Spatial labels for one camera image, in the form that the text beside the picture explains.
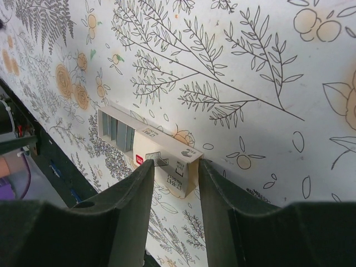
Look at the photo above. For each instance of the small staple box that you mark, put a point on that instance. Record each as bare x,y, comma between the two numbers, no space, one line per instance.
176,164

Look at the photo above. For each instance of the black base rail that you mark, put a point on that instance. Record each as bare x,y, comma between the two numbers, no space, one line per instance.
62,174

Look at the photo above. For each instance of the floral patterned table mat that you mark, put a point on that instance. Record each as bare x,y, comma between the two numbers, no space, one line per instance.
264,89

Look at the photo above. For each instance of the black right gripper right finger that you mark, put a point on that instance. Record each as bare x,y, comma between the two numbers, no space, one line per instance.
242,230

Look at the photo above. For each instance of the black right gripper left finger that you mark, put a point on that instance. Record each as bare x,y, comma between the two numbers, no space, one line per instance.
108,229

